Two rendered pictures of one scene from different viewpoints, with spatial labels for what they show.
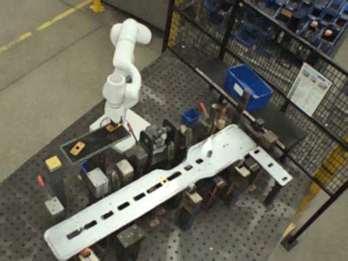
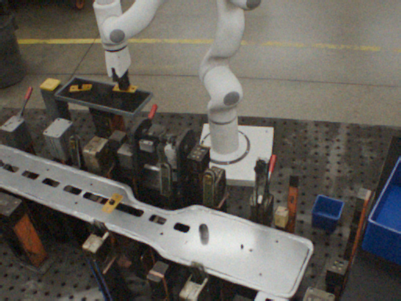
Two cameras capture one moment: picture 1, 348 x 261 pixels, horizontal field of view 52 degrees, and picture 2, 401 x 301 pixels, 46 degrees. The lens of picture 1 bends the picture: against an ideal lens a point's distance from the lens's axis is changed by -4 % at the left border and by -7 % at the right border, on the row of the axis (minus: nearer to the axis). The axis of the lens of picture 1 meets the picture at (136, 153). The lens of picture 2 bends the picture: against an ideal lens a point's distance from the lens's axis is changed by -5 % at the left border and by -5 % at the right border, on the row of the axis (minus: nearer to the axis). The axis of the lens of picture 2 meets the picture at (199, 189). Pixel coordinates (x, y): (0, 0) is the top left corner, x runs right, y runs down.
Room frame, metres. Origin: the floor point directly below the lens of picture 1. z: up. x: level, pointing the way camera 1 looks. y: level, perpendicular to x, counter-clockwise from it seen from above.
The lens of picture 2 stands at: (1.07, -1.34, 2.20)
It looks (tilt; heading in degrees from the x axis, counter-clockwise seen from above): 46 degrees down; 72
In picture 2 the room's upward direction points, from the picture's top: 7 degrees counter-clockwise
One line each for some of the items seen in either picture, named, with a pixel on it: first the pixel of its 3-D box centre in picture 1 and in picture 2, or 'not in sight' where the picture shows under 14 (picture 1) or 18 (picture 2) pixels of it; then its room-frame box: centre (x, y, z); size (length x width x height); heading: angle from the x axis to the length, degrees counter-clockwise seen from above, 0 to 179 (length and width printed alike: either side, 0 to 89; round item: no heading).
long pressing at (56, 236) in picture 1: (162, 185); (106, 204); (1.12, -0.16, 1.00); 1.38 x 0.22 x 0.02; 131
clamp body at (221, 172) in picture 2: (179, 149); (218, 211); (1.47, -0.26, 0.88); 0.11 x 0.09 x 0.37; 41
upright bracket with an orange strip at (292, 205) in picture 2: (216, 128); (290, 230); (1.63, -0.50, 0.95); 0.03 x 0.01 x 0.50; 131
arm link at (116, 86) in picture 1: (116, 88); (110, 19); (1.31, 0.13, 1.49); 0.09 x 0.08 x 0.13; 86
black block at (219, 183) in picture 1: (213, 194); (164, 297); (1.19, -0.49, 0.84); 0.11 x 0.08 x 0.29; 41
